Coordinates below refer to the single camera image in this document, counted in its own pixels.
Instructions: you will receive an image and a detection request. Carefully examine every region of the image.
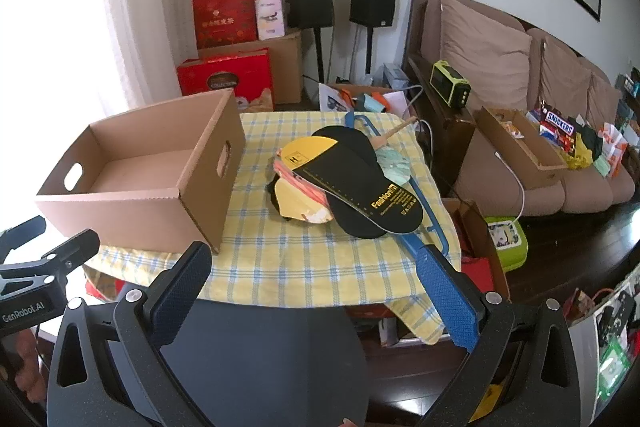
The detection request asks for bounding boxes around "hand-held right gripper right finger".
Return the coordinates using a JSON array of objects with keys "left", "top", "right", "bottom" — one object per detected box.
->
[{"left": 415, "top": 245, "right": 599, "bottom": 427}]

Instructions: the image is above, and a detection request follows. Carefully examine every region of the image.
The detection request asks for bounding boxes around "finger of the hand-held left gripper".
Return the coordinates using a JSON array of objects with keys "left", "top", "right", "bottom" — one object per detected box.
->
[
  {"left": 0, "top": 229, "right": 101, "bottom": 294},
  {"left": 0, "top": 215, "right": 47, "bottom": 266}
]

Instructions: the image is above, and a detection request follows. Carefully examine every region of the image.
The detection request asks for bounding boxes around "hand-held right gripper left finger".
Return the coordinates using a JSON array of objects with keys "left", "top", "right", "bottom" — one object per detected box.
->
[{"left": 47, "top": 241, "right": 213, "bottom": 427}]

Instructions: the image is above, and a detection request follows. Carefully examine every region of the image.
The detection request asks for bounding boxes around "brown cardboard box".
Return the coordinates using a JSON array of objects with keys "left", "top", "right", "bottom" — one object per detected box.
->
[{"left": 35, "top": 88, "right": 247, "bottom": 256}]

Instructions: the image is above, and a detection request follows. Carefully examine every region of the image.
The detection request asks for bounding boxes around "yellow cartoon packet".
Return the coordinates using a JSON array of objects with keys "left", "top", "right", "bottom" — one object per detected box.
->
[{"left": 276, "top": 179, "right": 337, "bottom": 226}]

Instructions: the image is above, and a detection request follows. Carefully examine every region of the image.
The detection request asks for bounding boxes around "pale green hand fan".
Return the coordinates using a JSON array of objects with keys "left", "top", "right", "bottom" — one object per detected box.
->
[{"left": 371, "top": 116, "right": 420, "bottom": 186}]

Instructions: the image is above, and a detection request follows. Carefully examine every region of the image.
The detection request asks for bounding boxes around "black and yellow insole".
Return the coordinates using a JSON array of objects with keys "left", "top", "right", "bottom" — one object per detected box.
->
[{"left": 281, "top": 136, "right": 424, "bottom": 234}]

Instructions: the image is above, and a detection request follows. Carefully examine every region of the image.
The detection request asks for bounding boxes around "pink striped packet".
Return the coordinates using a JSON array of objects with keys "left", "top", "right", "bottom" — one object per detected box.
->
[{"left": 272, "top": 156, "right": 332, "bottom": 208}]

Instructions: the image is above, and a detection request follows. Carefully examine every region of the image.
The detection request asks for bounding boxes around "plain black insole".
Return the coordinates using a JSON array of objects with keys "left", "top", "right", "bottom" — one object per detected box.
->
[{"left": 311, "top": 125, "right": 396, "bottom": 239}]

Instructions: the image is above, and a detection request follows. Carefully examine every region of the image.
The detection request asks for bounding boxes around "person's left hand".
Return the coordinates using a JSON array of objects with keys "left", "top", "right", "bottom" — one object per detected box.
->
[{"left": 9, "top": 333, "right": 49, "bottom": 404}]

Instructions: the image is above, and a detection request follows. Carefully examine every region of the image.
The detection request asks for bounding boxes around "green wet wipes box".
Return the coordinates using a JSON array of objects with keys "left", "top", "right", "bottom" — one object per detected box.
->
[{"left": 482, "top": 215, "right": 530, "bottom": 272}]

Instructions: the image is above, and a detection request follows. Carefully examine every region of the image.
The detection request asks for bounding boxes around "brown sofa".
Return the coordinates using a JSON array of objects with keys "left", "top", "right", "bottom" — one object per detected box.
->
[{"left": 402, "top": 0, "right": 640, "bottom": 219}]

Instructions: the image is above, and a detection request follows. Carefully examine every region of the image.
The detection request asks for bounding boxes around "yellow plaid tablecloth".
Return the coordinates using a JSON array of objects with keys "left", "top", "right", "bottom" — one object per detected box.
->
[{"left": 85, "top": 109, "right": 454, "bottom": 348}]

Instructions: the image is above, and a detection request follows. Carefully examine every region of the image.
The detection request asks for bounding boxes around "shallow cardboard box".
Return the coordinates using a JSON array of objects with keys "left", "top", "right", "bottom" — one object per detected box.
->
[{"left": 473, "top": 106, "right": 569, "bottom": 190}]

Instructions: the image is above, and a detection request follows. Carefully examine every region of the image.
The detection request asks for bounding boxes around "white plastic shopping bag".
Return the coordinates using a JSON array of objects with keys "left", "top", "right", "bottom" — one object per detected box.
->
[{"left": 564, "top": 264, "right": 640, "bottom": 427}]

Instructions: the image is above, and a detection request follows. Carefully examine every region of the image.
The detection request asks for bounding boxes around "yellow plastic bag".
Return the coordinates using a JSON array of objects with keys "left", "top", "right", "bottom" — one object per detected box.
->
[{"left": 564, "top": 132, "right": 602, "bottom": 171}]

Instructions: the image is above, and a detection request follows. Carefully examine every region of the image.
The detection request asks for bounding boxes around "brown chocolate bar bag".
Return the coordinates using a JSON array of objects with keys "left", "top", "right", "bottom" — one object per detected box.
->
[{"left": 538, "top": 109, "right": 576, "bottom": 152}]

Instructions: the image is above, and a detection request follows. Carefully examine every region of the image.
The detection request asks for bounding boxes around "lime green portable radio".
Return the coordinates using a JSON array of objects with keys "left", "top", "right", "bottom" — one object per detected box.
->
[{"left": 430, "top": 60, "right": 473, "bottom": 110}]

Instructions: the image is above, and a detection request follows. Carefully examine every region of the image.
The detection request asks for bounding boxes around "red chocolate gift box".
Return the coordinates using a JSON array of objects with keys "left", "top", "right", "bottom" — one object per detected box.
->
[{"left": 176, "top": 48, "right": 276, "bottom": 112}]

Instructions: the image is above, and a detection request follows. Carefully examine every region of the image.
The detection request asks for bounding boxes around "cardboard box of clutter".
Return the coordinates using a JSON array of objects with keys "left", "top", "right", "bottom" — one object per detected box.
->
[{"left": 319, "top": 80, "right": 409, "bottom": 114}]

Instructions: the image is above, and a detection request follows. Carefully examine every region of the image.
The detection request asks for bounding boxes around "grey blue box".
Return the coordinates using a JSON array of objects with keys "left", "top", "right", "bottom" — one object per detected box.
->
[{"left": 382, "top": 62, "right": 409, "bottom": 88}]

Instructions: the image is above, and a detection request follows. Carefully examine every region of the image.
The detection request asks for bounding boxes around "large closed cardboard box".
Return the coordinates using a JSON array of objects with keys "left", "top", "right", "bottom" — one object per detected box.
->
[{"left": 197, "top": 29, "right": 305, "bottom": 106}]

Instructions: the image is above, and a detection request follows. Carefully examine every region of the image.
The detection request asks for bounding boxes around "beige sofa cushion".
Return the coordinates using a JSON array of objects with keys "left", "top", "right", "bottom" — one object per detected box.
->
[
  {"left": 439, "top": 0, "right": 534, "bottom": 110},
  {"left": 590, "top": 72, "right": 624, "bottom": 128},
  {"left": 537, "top": 37, "right": 594, "bottom": 108}
]

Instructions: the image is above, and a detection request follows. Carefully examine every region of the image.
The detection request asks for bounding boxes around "white curtain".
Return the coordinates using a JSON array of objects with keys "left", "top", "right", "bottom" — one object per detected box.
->
[{"left": 99, "top": 0, "right": 197, "bottom": 108}]

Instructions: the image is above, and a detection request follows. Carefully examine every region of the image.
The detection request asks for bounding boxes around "red patterned gift box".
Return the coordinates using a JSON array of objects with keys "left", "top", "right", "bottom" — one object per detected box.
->
[{"left": 192, "top": 0, "right": 262, "bottom": 50}]

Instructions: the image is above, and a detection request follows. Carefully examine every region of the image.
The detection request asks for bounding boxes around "white charging cable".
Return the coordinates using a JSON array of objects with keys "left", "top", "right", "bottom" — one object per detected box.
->
[{"left": 492, "top": 151, "right": 526, "bottom": 221}]

